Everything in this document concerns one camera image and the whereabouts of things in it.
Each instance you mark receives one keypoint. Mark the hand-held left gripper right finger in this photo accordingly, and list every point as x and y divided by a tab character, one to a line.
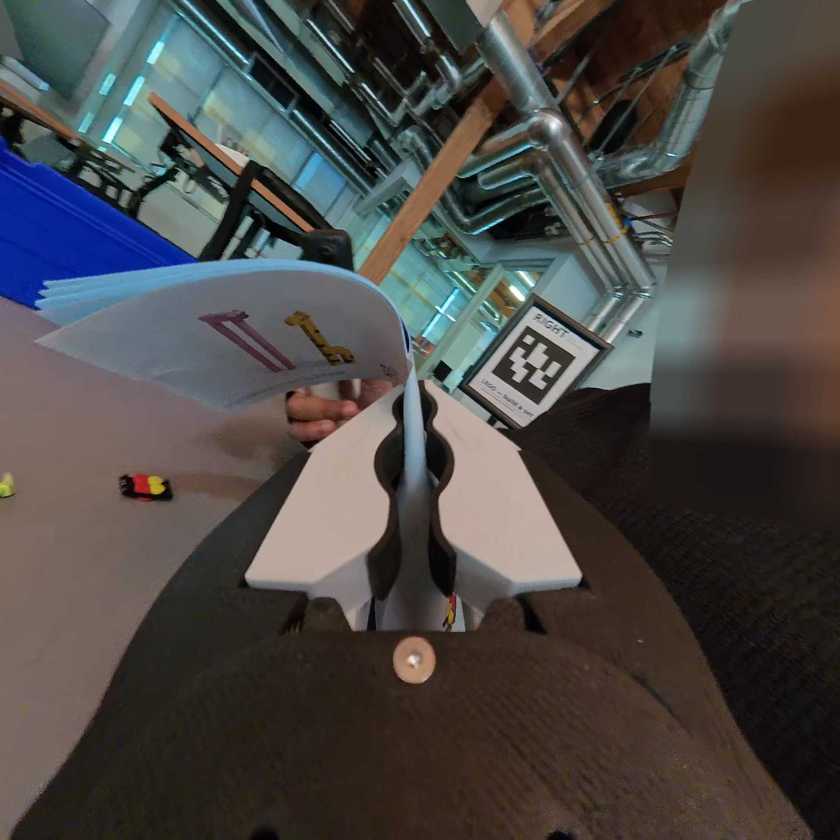
505	518

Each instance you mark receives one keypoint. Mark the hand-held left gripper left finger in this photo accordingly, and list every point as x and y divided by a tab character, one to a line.
321	518

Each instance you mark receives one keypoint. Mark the short black lego assembly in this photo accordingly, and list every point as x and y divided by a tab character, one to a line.
145	487

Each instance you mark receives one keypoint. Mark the person's right hand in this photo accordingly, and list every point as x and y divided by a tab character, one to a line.
318	420

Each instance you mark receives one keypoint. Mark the person's dark knit sweater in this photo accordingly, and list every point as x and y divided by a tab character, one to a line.
722	590

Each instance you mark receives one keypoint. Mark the pile of lego pieces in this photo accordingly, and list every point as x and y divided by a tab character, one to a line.
5	487

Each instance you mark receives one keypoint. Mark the blue plastic bin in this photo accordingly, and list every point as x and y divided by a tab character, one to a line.
65	229

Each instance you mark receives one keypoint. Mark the silver ventilation ducts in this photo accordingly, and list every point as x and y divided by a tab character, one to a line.
564	151

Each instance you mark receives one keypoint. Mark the framed marker sign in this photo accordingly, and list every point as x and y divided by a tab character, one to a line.
538	361

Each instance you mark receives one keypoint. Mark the wooden ceiling beam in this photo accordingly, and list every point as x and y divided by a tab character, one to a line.
459	151

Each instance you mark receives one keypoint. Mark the wooden desk black legs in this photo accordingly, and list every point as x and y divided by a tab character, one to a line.
216	151

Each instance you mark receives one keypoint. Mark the light blue instruction booklet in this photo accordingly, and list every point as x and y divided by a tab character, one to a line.
229	328

